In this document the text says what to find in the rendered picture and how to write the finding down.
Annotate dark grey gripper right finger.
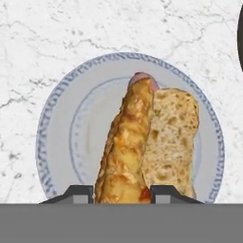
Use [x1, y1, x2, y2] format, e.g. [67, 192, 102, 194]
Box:
[150, 184, 205, 205]

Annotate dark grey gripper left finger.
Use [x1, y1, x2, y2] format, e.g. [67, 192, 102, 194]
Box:
[39, 184, 95, 205]

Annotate golden brown bread bun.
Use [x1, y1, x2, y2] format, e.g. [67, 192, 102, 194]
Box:
[94, 77, 156, 205]

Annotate white plate with blue rim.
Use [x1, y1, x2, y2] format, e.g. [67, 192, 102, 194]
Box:
[35, 51, 226, 205]

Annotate pink sausage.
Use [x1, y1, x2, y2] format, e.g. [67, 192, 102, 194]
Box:
[127, 71, 160, 93]

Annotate dark round bowl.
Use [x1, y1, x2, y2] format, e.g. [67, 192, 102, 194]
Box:
[236, 4, 243, 73]

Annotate pale cut bread slice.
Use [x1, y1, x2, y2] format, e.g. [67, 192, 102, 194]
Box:
[140, 87, 200, 200]

